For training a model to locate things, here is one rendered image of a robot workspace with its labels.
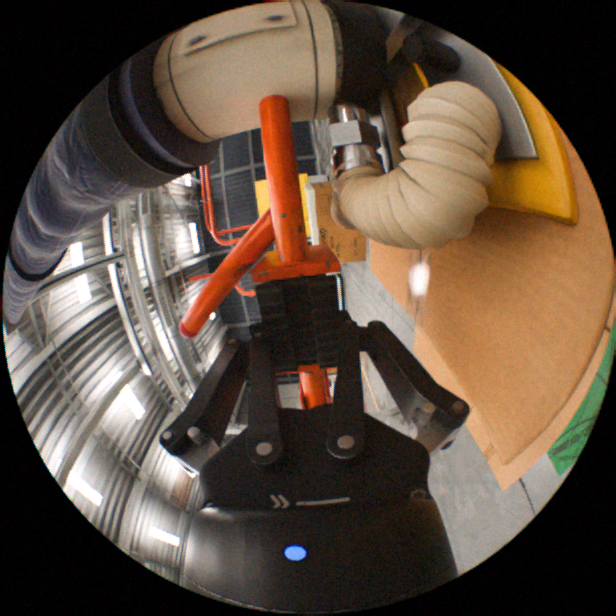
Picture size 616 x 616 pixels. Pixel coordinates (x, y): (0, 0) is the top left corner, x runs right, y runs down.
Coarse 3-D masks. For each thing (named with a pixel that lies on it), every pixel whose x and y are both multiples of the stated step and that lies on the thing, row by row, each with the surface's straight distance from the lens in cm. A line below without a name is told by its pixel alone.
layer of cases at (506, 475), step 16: (608, 320) 55; (416, 336) 125; (608, 336) 55; (416, 352) 128; (432, 352) 111; (432, 368) 114; (592, 368) 58; (448, 384) 103; (576, 400) 61; (560, 416) 64; (480, 432) 90; (544, 432) 69; (560, 432) 66; (480, 448) 92; (528, 448) 74; (544, 448) 71; (496, 464) 87; (512, 464) 81; (528, 464) 76; (512, 480) 84
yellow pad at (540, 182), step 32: (416, 32) 20; (448, 32) 17; (416, 64) 21; (448, 64) 15; (480, 64) 14; (512, 96) 12; (512, 128) 12; (544, 128) 12; (512, 160) 12; (544, 160) 11; (512, 192) 12; (544, 192) 11; (576, 224) 12
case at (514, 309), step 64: (576, 192) 12; (384, 256) 35; (448, 256) 20; (512, 256) 14; (576, 256) 12; (448, 320) 21; (512, 320) 15; (576, 320) 12; (512, 384) 16; (576, 384) 13; (512, 448) 17
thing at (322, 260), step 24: (264, 264) 16; (288, 264) 14; (312, 264) 14; (336, 264) 14; (264, 288) 14; (288, 288) 14; (312, 288) 13; (336, 288) 13; (264, 312) 14; (288, 312) 15; (312, 312) 14; (336, 312) 14; (288, 336) 15; (312, 336) 16; (336, 336) 15; (288, 360) 16; (312, 360) 17; (336, 360) 16
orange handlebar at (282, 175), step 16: (272, 96) 17; (272, 112) 16; (288, 112) 17; (272, 128) 16; (288, 128) 16; (272, 144) 15; (288, 144) 16; (272, 160) 15; (288, 160) 15; (272, 176) 15; (288, 176) 15; (272, 192) 15; (288, 192) 15; (272, 208) 15; (288, 208) 14; (288, 224) 14; (304, 224) 15; (288, 240) 14; (304, 240) 15; (288, 256) 15; (304, 256) 15; (304, 384) 20; (320, 384) 20; (304, 400) 22; (320, 400) 22
